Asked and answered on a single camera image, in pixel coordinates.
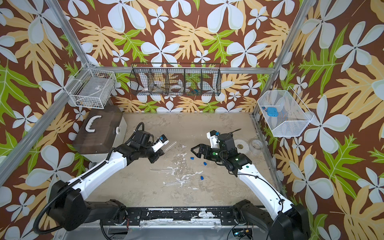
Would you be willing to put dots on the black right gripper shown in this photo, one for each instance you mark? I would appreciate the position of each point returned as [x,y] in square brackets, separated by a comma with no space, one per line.
[208,148]

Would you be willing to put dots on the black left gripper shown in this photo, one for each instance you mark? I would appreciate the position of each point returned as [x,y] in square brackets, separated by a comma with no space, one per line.
[157,154]

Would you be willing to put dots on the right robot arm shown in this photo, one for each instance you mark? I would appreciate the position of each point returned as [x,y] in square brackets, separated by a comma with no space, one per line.
[281,219]

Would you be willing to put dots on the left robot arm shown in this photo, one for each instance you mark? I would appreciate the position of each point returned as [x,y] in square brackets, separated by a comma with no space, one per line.
[68,206]

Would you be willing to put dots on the white foam tape roll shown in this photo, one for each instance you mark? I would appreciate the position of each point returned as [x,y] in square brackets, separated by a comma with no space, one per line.
[242,146]

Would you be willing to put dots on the clear packing tape roll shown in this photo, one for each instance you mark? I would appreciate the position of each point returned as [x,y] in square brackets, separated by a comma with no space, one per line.
[256,146]

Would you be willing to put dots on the brown lid storage box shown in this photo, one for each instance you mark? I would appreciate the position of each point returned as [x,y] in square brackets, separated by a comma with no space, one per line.
[102,130]

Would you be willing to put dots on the blue object in basket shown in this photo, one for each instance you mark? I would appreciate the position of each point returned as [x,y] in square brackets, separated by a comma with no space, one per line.
[272,112]

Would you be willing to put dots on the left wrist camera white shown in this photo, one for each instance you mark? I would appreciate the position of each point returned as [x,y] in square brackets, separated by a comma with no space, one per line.
[159,143]

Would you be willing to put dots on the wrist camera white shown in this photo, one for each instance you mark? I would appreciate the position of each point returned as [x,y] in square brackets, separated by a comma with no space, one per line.
[159,143]
[213,138]

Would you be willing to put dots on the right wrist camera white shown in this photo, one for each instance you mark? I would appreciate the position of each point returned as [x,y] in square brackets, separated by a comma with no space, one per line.
[213,138]

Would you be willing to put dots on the white wire basket right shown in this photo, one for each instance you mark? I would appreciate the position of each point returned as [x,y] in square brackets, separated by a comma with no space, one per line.
[294,115]

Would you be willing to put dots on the white wire basket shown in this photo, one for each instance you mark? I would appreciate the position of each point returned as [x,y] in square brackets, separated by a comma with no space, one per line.
[294,115]
[91,87]

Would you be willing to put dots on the black wire basket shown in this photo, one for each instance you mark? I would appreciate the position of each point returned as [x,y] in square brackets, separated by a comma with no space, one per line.
[195,79]

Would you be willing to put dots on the aluminium frame post right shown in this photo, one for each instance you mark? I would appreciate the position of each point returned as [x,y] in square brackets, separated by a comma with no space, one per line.
[288,43]

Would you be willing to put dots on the aluminium frame post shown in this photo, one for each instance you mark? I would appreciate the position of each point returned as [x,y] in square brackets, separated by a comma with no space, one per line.
[288,43]
[68,31]

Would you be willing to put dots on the white wire basket left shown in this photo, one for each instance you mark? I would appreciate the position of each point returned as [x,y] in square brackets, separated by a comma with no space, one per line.
[91,87]

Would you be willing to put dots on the aluminium frame post left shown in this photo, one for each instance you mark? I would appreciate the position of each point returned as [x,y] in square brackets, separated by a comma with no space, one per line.
[68,31]

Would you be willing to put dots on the aluminium frame rail left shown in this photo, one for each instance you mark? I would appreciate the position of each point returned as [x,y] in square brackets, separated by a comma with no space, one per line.
[13,160]

